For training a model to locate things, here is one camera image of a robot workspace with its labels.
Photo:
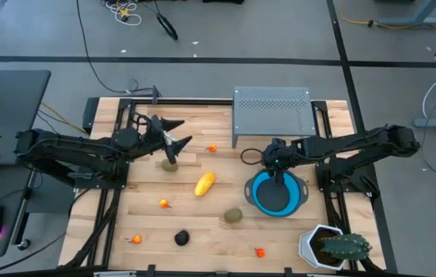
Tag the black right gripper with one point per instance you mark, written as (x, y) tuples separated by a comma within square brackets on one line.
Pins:
[(276, 154)]

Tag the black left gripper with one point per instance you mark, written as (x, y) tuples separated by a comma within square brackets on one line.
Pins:
[(152, 134)]

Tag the blue collapsible colander bowl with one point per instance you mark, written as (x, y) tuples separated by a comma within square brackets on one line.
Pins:
[(260, 184)]

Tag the brown kiwi fruit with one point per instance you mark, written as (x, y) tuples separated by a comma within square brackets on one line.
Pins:
[(168, 166), (233, 215)]

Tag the small orange fruit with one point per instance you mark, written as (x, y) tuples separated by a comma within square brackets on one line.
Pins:
[(212, 147), (136, 239), (163, 204)]

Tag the yellow oblong fruit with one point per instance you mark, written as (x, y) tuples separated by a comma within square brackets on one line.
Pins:
[(205, 184)]

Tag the small red-orange fruit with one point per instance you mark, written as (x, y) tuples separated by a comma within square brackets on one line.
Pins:
[(260, 252)]

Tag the dark avocado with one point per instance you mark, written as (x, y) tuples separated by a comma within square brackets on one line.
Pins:
[(182, 237)]

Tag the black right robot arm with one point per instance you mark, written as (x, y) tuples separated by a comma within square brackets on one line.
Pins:
[(356, 142)]

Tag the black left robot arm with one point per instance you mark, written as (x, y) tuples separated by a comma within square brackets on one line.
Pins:
[(68, 148)]

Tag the grey perforated metal shelf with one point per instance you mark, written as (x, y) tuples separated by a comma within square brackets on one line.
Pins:
[(272, 115)]

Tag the white angular plant pot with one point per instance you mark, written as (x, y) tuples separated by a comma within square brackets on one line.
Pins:
[(304, 246)]

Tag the green cactus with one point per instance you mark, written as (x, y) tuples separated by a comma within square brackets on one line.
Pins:
[(345, 247)]

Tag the dark grey desk top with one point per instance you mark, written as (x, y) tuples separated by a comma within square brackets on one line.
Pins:
[(10, 115)]

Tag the metal desk leg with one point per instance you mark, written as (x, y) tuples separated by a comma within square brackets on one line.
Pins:
[(24, 207)]

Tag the grey lower desk surface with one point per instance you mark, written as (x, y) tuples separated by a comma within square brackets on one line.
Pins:
[(14, 181)]

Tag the black caster wheel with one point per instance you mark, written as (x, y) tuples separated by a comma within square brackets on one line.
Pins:
[(24, 244)]

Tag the black aluminium table frame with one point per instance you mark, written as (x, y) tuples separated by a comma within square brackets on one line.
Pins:
[(187, 101)]

